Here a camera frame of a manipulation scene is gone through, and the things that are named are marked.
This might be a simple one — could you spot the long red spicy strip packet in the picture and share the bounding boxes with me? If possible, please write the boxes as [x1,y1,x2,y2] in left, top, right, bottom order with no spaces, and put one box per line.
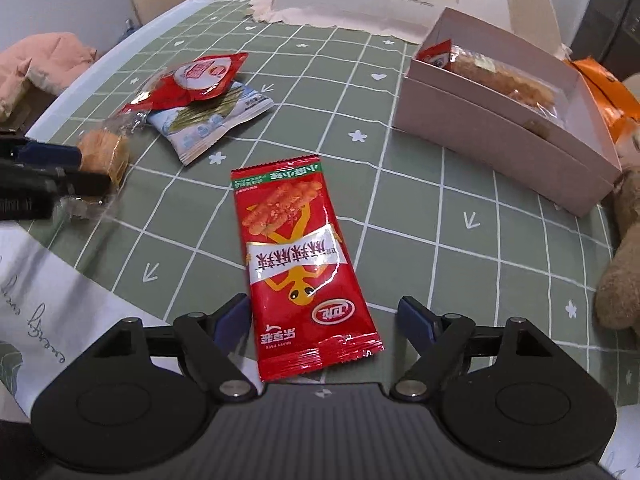
[230,154,385,382]

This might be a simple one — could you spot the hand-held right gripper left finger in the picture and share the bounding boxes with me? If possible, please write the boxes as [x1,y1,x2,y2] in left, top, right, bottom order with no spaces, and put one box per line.
[95,294,258,403]

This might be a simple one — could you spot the white printed cloth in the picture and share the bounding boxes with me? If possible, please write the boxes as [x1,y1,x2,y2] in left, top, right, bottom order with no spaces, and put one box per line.
[0,224,168,413]

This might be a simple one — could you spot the brown plush bear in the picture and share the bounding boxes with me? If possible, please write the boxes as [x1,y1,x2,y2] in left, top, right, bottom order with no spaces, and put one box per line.
[594,122,640,333]

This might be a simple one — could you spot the orange snack bag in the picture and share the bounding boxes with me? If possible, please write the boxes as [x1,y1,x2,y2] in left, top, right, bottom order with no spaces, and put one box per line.
[564,56,640,142]

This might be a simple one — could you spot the clear orange cracker packet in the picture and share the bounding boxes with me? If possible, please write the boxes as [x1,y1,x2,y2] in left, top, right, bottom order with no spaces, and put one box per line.
[59,109,151,222]

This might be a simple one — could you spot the clear biscuit packet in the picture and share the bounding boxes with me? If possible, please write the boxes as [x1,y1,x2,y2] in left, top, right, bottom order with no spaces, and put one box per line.
[447,44,568,128]

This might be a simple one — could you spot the glass door cabinet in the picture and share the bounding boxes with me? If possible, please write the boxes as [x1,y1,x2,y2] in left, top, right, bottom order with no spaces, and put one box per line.
[565,0,640,83]

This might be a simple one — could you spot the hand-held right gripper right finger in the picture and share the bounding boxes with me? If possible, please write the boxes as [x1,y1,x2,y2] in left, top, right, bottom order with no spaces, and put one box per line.
[390,296,546,402]

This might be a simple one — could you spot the pink padded jacket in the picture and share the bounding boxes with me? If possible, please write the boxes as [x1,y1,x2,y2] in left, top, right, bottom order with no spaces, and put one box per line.
[0,32,98,122]

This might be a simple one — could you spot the pink gift box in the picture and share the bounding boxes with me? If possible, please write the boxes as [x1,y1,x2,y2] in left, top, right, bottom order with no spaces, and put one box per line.
[404,7,623,177]

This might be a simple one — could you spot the cartoon print food cover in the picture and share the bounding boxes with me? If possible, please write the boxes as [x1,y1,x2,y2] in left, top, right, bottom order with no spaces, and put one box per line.
[252,0,563,53]

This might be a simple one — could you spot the blue and white seaweed packet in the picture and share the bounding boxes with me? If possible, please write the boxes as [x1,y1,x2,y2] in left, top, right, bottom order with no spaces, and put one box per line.
[149,82,275,167]

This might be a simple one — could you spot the red and white snack packet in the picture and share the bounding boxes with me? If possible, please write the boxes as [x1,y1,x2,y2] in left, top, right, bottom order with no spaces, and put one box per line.
[122,51,249,113]

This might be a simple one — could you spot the small red snack packet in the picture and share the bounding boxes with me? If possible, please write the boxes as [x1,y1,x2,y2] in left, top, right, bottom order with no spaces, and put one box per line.
[417,38,453,68]

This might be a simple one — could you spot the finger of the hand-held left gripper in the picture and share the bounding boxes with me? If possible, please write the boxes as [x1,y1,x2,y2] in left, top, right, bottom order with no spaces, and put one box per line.
[0,160,112,196]
[0,132,82,167]

